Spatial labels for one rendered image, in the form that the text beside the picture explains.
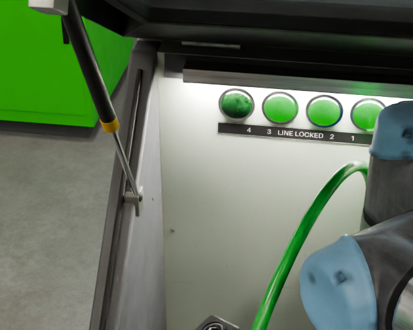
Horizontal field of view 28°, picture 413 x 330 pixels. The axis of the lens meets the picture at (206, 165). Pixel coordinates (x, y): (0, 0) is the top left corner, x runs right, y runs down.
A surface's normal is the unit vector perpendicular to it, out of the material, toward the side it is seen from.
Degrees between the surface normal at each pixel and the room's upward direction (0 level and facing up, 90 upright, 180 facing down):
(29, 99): 90
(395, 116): 1
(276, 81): 90
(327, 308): 90
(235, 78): 90
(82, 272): 0
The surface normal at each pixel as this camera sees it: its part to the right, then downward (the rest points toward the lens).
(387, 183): -0.84, 0.23
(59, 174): 0.00, -0.84
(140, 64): -0.11, -0.25
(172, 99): -0.16, 0.53
